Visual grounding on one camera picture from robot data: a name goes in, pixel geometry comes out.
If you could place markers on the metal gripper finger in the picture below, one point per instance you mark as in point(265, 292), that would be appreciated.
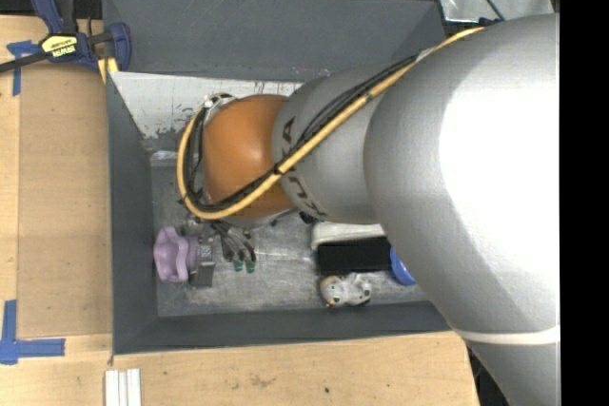
point(203, 273)

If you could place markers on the lilac soft toy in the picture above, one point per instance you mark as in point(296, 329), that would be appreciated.
point(172, 254)

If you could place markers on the grey and white toy animal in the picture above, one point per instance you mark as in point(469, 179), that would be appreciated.
point(345, 290)

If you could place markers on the pale wood board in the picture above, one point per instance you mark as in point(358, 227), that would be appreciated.
point(62, 204)

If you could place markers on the black flat block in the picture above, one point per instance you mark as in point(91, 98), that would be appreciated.
point(352, 254)

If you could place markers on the blue ball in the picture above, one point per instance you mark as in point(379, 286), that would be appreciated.
point(400, 268)

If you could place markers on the grey metal bin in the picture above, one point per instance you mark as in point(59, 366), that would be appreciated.
point(266, 38)

